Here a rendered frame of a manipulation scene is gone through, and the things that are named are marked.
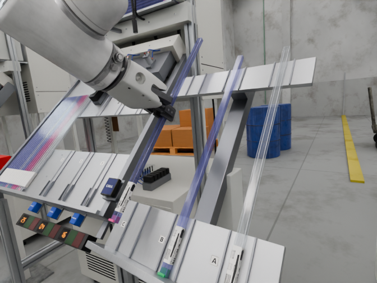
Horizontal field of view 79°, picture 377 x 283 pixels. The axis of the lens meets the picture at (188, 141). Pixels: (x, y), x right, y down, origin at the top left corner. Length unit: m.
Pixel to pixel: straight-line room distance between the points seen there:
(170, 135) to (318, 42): 7.52
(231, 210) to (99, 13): 0.43
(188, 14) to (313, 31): 9.63
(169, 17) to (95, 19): 0.72
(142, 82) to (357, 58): 10.04
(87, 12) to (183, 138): 3.96
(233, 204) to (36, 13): 0.47
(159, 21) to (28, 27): 0.77
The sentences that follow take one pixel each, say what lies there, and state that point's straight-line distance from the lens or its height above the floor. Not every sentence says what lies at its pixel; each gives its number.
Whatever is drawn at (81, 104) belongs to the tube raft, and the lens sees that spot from 1.19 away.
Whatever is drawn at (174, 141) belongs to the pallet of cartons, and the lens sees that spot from 4.34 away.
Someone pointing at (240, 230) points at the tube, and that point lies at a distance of 0.38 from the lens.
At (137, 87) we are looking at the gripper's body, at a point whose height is 1.03.
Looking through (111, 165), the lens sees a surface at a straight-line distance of 0.77.
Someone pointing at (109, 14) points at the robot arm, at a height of 1.12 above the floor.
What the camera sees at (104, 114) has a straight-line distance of 1.01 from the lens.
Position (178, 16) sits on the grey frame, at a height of 1.33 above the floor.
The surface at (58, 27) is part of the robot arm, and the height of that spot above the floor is 1.11.
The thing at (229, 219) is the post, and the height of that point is 0.73.
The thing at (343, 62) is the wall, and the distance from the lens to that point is 10.31.
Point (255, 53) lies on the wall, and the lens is 10.84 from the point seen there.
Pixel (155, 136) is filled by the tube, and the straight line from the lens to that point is 0.50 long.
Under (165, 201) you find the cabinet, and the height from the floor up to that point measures 0.61.
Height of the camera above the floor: 1.00
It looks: 10 degrees down
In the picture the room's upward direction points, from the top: 5 degrees counter-clockwise
